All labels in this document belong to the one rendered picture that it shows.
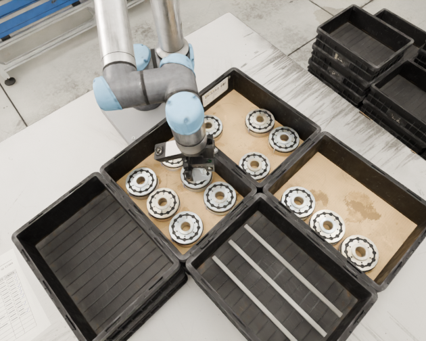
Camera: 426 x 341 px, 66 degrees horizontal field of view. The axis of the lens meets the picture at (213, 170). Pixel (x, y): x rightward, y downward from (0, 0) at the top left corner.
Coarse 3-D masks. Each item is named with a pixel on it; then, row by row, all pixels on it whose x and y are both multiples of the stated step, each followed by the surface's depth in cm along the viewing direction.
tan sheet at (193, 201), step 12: (156, 168) 112; (120, 180) 111; (168, 180) 110; (180, 180) 110; (216, 180) 109; (180, 192) 108; (192, 192) 107; (144, 204) 106; (192, 204) 105; (204, 216) 103; (216, 216) 103; (168, 228) 102; (204, 228) 101
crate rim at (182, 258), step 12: (132, 144) 105; (120, 156) 104; (216, 156) 102; (228, 168) 100; (108, 180) 100; (120, 192) 97; (252, 192) 95; (132, 204) 95; (240, 204) 95; (144, 216) 94; (228, 216) 92; (156, 228) 92; (216, 228) 91; (168, 240) 90; (204, 240) 89; (180, 252) 88; (192, 252) 88
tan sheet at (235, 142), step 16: (224, 96) 126; (240, 96) 125; (208, 112) 122; (224, 112) 122; (240, 112) 122; (208, 128) 119; (224, 128) 119; (240, 128) 118; (224, 144) 115; (240, 144) 115; (256, 144) 115; (272, 160) 112
